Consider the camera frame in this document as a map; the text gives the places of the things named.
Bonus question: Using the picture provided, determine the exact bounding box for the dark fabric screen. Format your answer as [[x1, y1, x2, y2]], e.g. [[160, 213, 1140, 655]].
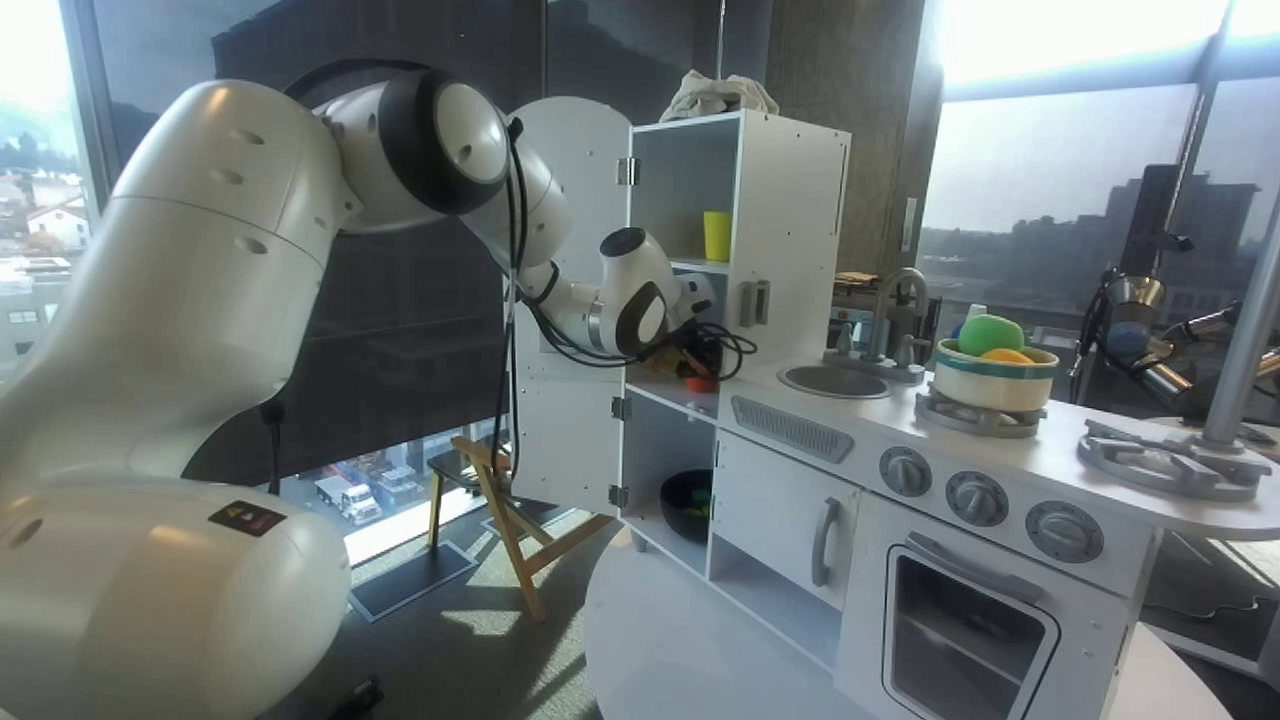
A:
[[185, 0, 537, 492]]

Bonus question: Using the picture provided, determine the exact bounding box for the black bowl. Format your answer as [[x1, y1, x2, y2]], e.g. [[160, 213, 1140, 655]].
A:
[[658, 469, 718, 543]]

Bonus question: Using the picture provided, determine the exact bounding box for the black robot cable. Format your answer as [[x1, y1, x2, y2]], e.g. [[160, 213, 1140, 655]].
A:
[[497, 115, 766, 391]]

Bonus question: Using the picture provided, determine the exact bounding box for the yellow cup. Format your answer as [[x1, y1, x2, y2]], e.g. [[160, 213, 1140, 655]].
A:
[[702, 207, 738, 270]]

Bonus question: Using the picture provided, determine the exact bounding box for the green toy vegetable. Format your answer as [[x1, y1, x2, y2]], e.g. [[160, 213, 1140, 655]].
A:
[[953, 302, 1033, 361]]

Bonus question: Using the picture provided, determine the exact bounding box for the grey metal pole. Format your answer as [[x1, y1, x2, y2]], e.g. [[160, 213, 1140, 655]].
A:
[[1198, 197, 1280, 453]]

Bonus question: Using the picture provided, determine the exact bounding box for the white toy kitchen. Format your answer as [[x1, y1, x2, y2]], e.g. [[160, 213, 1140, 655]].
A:
[[614, 109, 1280, 720]]

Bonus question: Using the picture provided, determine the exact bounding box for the grey burner grate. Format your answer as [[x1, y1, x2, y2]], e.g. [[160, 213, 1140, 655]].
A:
[[916, 386, 1054, 439], [1077, 417, 1278, 504]]

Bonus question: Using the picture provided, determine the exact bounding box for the white oven door with window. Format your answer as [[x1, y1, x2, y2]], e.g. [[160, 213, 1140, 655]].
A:
[[832, 492, 1156, 720]]

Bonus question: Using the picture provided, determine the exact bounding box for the beige cloth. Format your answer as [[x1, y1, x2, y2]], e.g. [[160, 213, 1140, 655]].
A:
[[658, 69, 783, 128]]

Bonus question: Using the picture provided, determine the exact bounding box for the grey toy sink basin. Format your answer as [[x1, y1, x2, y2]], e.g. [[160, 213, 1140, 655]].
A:
[[779, 355, 895, 400]]

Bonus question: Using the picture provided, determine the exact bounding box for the grey toy faucet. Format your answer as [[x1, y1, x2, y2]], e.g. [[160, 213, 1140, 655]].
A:
[[828, 264, 946, 375]]

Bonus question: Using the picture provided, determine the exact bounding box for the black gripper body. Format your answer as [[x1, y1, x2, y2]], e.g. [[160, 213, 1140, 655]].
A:
[[673, 314, 752, 391]]

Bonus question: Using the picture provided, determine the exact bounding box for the tall white cabinet door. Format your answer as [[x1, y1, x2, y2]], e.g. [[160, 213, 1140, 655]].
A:
[[508, 93, 638, 517]]

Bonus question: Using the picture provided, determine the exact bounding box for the white pot with green band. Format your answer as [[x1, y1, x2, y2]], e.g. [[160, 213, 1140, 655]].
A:
[[928, 336, 1065, 417]]

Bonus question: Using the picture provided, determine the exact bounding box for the small white door with handle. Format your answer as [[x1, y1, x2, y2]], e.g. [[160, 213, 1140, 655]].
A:
[[712, 428, 856, 614]]

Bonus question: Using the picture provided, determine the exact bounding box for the black camera stand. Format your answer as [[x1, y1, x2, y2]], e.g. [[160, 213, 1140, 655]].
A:
[[1072, 258, 1246, 406]]

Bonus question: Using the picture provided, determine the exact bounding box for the grey stove knob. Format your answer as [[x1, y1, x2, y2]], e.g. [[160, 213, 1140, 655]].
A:
[[1020, 497, 1108, 569], [946, 469, 1011, 533], [875, 444, 936, 501]]

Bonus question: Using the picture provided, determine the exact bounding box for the yellow toy food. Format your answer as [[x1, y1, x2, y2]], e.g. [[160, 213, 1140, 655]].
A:
[[976, 345, 1048, 374]]

